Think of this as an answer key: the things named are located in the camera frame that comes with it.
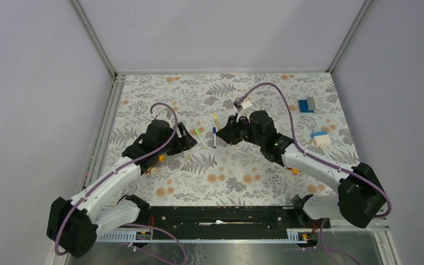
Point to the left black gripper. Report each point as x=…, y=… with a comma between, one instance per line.
x=184, y=143

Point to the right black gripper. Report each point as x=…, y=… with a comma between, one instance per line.
x=228, y=133

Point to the white pen green tip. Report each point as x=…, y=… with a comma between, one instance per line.
x=202, y=142

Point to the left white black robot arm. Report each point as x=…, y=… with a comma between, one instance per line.
x=74, y=224

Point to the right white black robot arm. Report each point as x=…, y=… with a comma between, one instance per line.
x=359, y=192

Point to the red yellow green toy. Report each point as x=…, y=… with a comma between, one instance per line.
x=153, y=169

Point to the floral patterned table mat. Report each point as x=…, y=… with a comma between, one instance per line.
x=229, y=174

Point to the blue grey toy blocks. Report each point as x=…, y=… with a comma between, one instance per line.
x=307, y=105

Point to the blue white eraser block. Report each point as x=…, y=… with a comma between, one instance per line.
x=320, y=139

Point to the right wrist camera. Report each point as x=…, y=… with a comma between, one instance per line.
x=243, y=109

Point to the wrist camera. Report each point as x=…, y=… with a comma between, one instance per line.
x=165, y=116
x=243, y=109

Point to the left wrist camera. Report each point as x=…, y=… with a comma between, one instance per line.
x=165, y=116

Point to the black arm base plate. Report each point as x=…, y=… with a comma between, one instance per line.
x=200, y=220

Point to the white slotted cable duct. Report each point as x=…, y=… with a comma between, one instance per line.
x=263, y=236

